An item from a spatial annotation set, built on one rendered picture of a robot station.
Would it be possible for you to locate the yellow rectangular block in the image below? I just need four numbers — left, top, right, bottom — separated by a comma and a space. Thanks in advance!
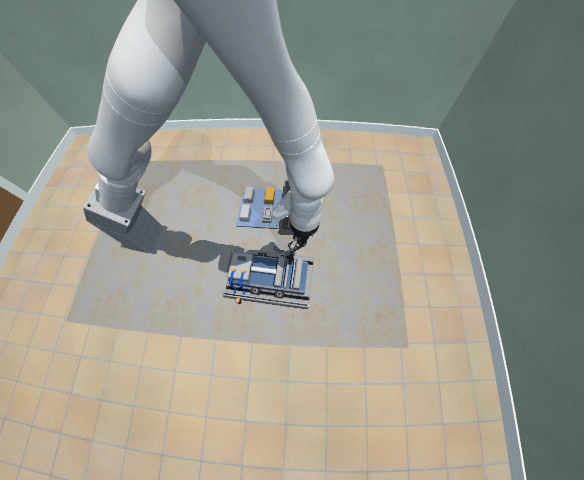
265, 188, 275, 205

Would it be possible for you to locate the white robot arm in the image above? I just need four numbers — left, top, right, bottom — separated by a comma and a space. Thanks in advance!
87, 0, 334, 232

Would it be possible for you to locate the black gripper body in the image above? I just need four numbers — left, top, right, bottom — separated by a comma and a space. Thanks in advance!
290, 222, 319, 242

